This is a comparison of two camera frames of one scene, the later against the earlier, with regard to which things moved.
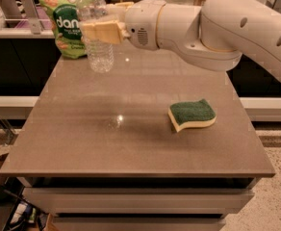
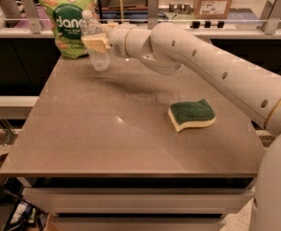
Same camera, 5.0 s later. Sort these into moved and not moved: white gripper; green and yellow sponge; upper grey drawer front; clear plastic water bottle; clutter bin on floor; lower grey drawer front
Moved: white gripper; clear plastic water bottle
Not moved: upper grey drawer front; lower grey drawer front; green and yellow sponge; clutter bin on floor
